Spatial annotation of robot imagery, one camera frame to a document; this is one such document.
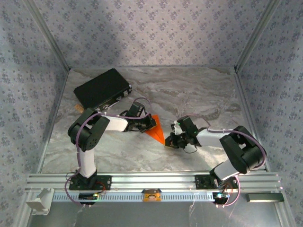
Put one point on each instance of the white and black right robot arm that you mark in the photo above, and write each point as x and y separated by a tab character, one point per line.
213	137

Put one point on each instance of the black hard case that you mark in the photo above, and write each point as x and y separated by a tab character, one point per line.
101	87

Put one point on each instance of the yellow cartoon figure sticker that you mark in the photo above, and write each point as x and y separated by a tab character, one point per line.
151	196

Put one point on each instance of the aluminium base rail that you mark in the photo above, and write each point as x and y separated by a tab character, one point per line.
154	180

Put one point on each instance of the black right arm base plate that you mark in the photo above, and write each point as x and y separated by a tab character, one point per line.
201	182

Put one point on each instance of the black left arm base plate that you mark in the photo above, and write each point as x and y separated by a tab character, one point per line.
106	182

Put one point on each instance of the aluminium frame side rail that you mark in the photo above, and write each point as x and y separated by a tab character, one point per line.
52	118
250	118

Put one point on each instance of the white plastic bracket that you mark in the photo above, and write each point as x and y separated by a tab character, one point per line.
40	201

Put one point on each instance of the aluminium frame post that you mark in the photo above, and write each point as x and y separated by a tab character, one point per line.
49	35
257	35

